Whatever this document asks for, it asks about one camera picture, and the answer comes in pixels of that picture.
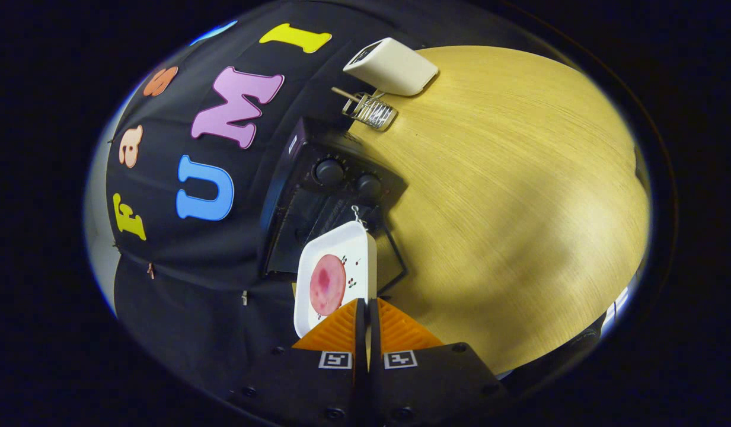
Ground pink ham slice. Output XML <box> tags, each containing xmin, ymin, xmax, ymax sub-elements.
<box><xmin>309</xmin><ymin>254</ymin><xmax>347</xmax><ymax>317</ymax></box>

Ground black toaster oven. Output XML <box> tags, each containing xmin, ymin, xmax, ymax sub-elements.
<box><xmin>260</xmin><ymin>117</ymin><xmax>408</xmax><ymax>297</ymax></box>

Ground clear glass holder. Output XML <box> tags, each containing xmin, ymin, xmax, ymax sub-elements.
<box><xmin>341</xmin><ymin>92</ymin><xmax>398</xmax><ymax>132</ymax></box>

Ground white square plate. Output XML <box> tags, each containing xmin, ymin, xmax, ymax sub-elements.
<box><xmin>293</xmin><ymin>221</ymin><xmax>378</xmax><ymax>339</ymax></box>

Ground wooden stick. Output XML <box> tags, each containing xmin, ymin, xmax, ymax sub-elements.
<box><xmin>331</xmin><ymin>87</ymin><xmax>372</xmax><ymax>103</ymax></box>

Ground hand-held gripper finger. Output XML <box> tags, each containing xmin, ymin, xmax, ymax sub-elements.
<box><xmin>368</xmin><ymin>298</ymin><xmax>508</xmax><ymax>427</ymax></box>
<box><xmin>226</xmin><ymin>298</ymin><xmax>366</xmax><ymax>427</ymax></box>

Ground cream pop-up toaster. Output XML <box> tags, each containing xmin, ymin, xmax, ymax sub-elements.
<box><xmin>343</xmin><ymin>37</ymin><xmax>439</xmax><ymax>97</ymax></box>

